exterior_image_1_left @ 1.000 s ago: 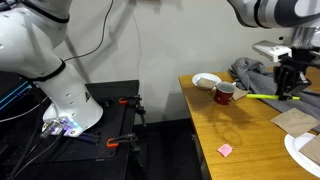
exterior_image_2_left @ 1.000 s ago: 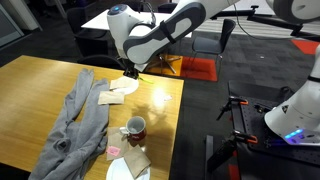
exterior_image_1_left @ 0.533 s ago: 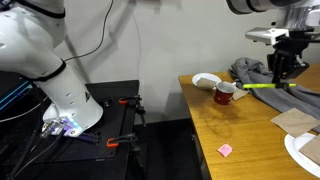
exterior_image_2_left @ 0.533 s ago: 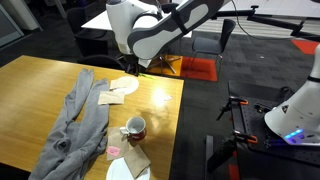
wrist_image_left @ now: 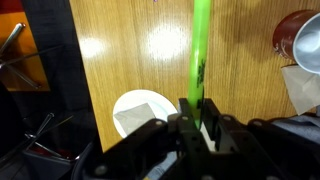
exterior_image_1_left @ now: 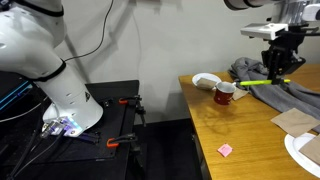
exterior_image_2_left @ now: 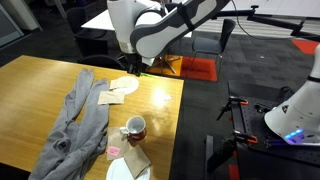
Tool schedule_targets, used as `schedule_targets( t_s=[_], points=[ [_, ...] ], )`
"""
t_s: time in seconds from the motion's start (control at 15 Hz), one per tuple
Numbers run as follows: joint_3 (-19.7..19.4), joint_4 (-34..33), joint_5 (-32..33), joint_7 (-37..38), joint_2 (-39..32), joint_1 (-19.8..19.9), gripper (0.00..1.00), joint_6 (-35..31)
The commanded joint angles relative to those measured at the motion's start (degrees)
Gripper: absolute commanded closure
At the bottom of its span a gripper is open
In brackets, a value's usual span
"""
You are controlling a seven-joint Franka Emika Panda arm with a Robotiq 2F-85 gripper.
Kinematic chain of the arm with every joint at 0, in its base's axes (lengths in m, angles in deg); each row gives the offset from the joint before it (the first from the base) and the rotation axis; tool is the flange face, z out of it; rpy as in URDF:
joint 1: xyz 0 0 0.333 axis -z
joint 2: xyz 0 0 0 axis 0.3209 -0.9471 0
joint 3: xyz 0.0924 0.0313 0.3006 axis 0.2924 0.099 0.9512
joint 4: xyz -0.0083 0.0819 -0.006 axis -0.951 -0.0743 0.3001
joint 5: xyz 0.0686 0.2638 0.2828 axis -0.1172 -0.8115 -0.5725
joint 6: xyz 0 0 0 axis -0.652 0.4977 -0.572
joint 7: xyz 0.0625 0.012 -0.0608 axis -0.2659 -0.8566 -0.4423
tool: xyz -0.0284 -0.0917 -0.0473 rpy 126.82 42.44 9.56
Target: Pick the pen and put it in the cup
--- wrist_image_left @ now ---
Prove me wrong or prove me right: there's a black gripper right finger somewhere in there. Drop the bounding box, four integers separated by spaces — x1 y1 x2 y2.
202 98 320 180

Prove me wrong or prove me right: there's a brown paper napkin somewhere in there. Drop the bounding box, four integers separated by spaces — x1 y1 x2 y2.
113 102 158 136

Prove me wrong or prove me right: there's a black chair chrome star base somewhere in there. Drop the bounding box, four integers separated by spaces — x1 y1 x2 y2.
0 22 44 90

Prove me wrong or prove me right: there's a green pen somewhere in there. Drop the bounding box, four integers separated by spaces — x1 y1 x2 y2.
187 0 213 130

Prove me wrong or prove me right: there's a white plate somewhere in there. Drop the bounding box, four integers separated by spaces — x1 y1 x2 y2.
112 88 179 139

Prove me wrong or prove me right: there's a black office chair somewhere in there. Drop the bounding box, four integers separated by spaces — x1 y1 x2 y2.
0 111 101 180

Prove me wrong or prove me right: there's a white paper sheet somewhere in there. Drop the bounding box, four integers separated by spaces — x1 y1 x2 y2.
280 64 320 116

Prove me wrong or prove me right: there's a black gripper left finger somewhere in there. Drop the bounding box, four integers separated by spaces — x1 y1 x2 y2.
83 97 215 180

